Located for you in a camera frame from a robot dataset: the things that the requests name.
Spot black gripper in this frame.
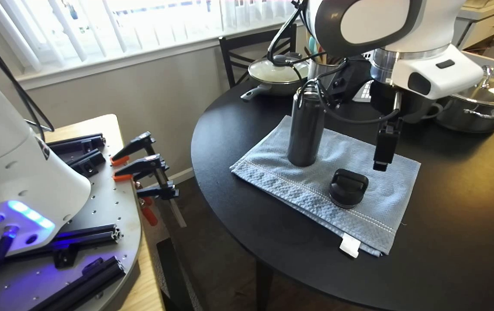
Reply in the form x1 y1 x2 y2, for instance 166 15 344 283
325 50 405 172

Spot dark steel water bottle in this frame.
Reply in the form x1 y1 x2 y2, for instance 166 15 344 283
285 79 329 169

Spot glass pot lid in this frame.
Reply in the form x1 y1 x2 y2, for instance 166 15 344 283
453 74 494 108

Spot grey mug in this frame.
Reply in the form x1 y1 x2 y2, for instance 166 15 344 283
399 91 446 126

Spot blue-grey towel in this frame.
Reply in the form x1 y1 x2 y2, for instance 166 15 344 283
228 114 424 259

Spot steel cooking pot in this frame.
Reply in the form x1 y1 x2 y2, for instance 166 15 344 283
434 74 494 138

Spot black metal chair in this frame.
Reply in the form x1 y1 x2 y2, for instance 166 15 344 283
218 24 299 89

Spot round black table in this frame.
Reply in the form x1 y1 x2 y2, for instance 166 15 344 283
189 74 494 311

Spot white kitchen counter island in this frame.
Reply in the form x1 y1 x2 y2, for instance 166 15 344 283
453 0 494 69

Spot white window blinds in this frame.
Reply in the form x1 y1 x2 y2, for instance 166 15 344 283
0 0 296 74

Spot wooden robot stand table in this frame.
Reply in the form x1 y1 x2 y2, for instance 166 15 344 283
44 112 168 311

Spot black metal bars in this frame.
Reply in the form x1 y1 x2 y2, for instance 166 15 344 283
14 222 130 311

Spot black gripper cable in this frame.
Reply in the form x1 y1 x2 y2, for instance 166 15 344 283
315 84 401 126

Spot black clamp orange handle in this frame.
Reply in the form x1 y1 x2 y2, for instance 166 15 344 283
109 129 158 169
135 179 182 228
113 153 171 186

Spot black metal bracket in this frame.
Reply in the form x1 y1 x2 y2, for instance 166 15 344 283
47 131 109 177

